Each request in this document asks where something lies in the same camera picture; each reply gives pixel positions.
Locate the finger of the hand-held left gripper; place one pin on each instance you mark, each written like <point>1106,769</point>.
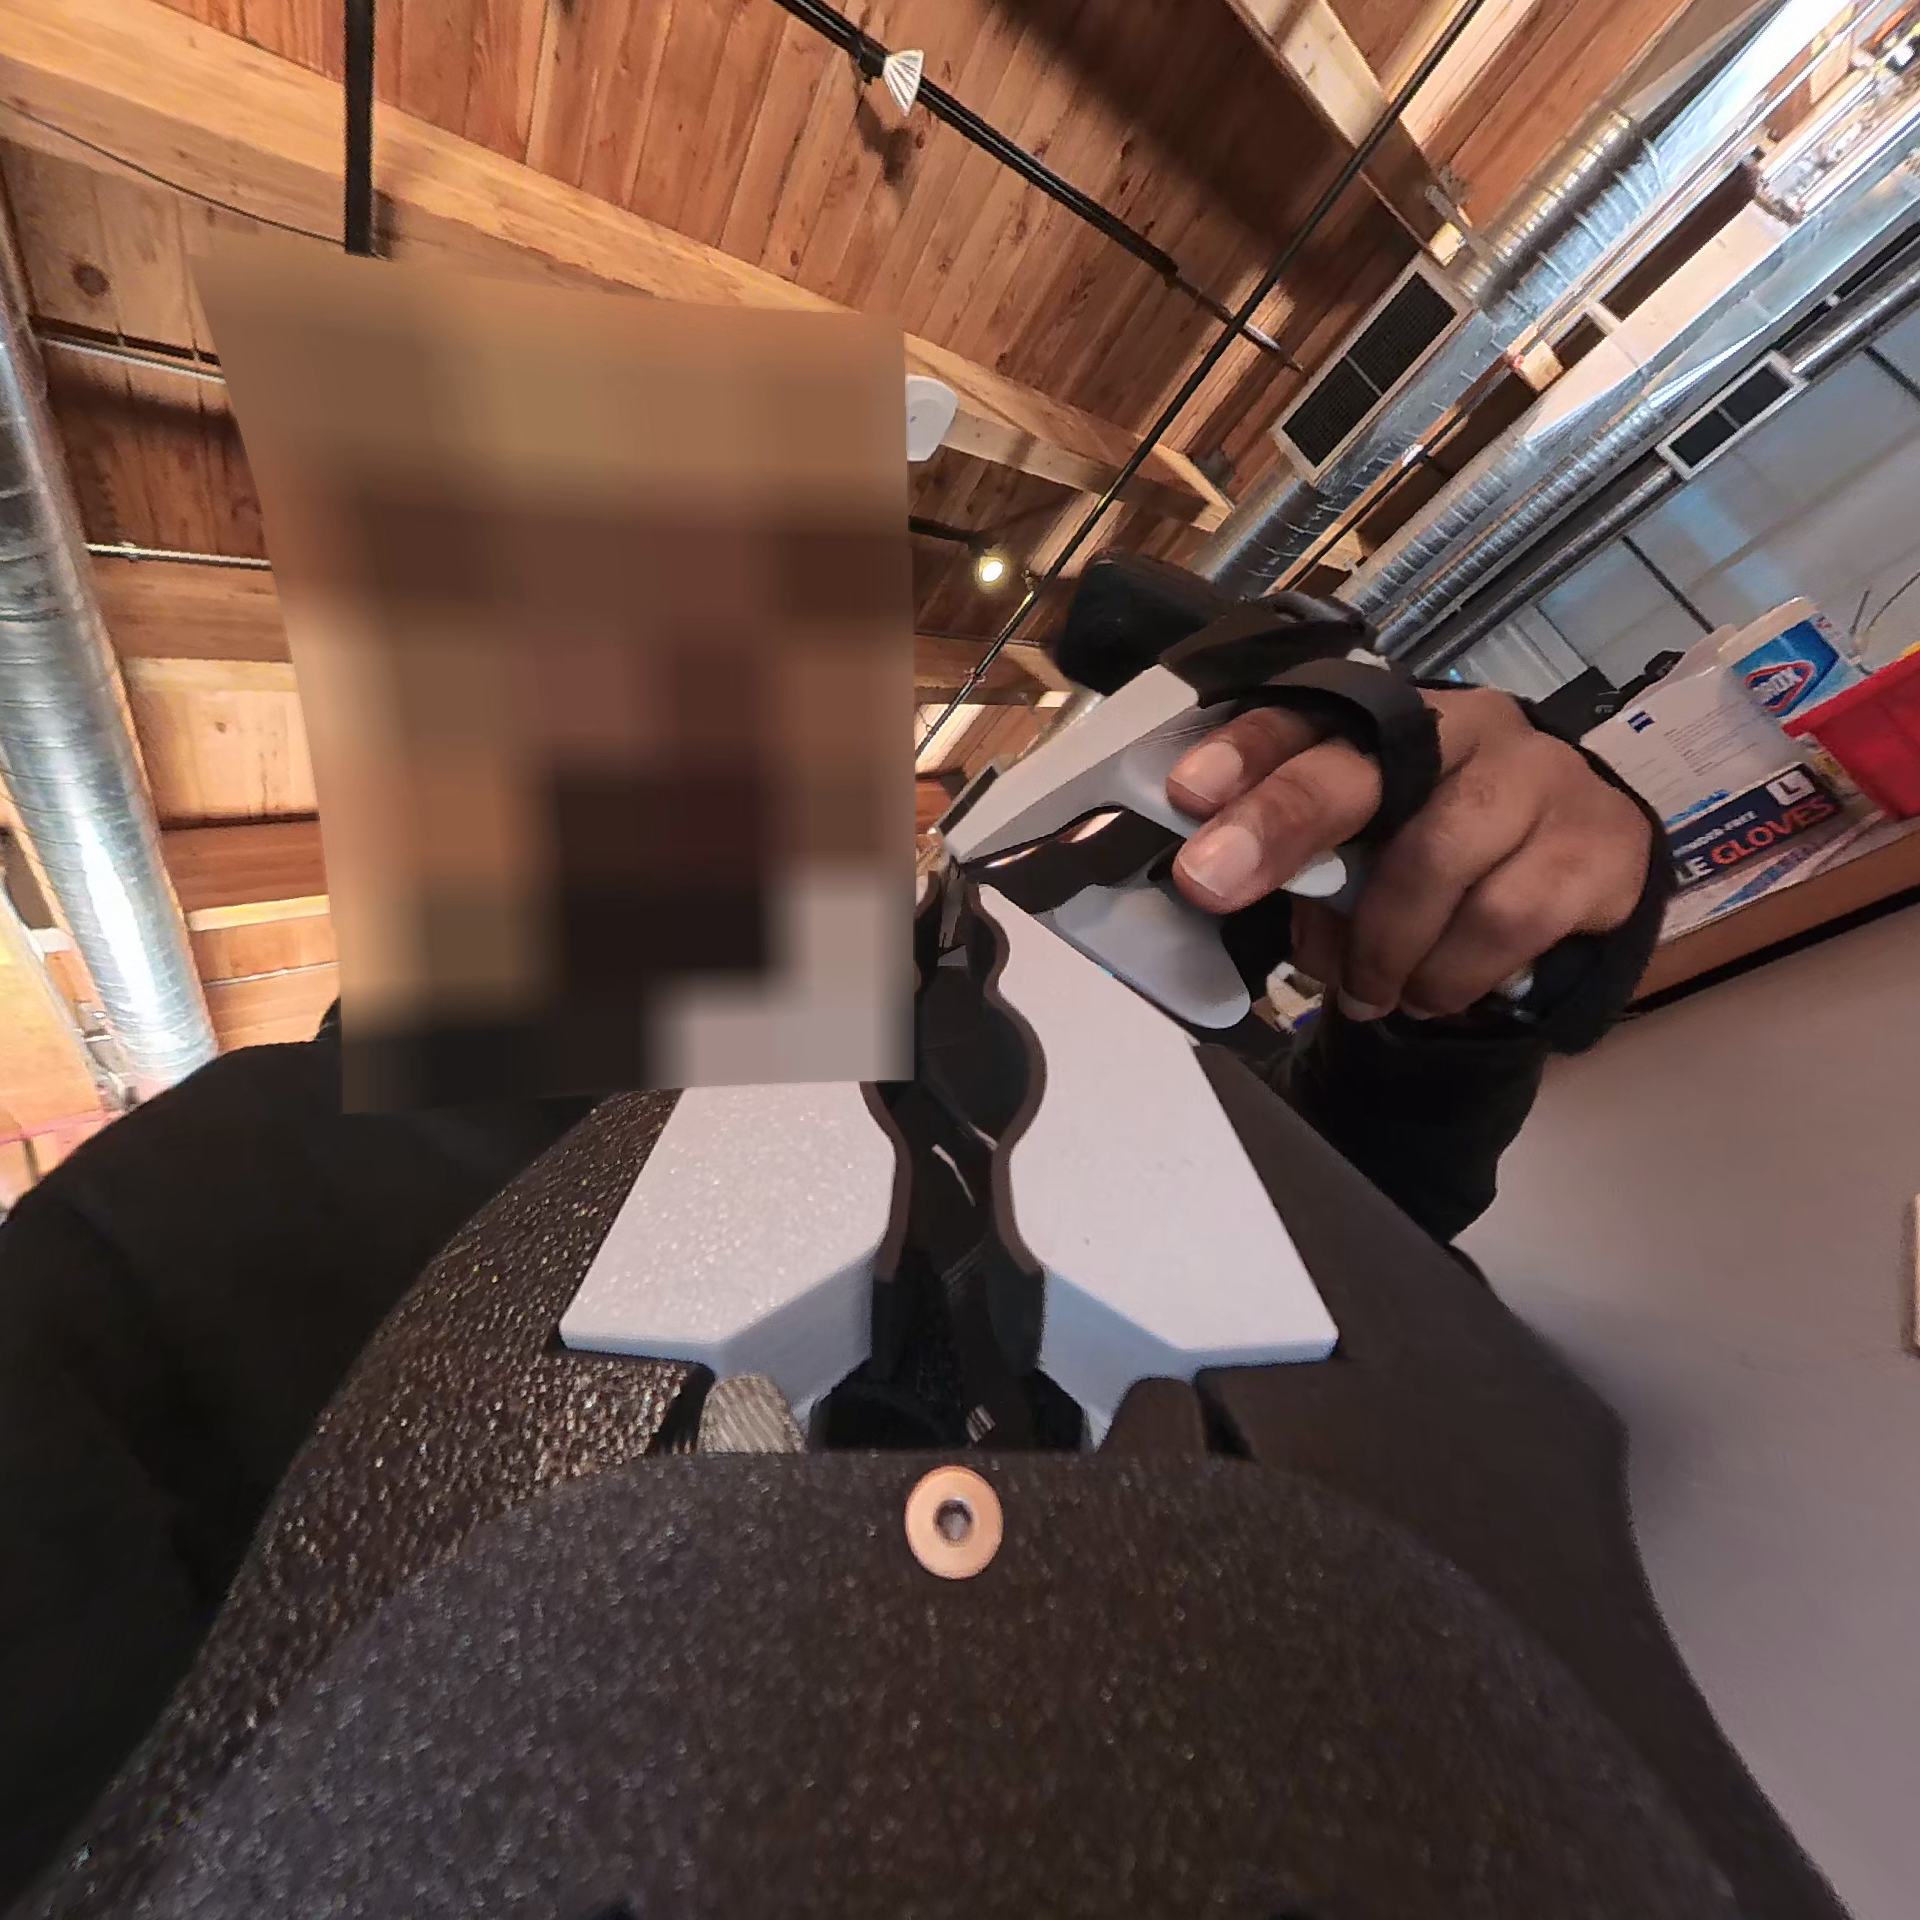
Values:
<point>1172,961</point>
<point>1081,763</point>

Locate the ceiling track spotlight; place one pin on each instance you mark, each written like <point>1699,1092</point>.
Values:
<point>905,76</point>

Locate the white ceiling vent grille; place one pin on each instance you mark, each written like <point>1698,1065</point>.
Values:
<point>1373,369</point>

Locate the red plastic crate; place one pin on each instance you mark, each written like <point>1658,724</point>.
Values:
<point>1869,733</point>

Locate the silver ventilation duct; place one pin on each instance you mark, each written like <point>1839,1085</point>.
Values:
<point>90,750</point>
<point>1575,450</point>

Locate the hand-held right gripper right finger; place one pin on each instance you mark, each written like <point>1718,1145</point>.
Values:
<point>1172,1201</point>

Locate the white cardboard box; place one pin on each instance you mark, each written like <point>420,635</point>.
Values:
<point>1689,733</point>

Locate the person's left hand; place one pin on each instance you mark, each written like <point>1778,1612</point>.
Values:
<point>1500,838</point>

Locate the disinfectant wipes canister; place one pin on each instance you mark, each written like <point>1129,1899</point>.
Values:
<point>1793,661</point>

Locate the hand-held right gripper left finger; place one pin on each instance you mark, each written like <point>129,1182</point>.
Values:
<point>750,1229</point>

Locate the white ceiling sensor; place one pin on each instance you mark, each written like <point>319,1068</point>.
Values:
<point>931,417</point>

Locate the blue white glove box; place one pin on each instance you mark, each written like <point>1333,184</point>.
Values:
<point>1771,825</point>

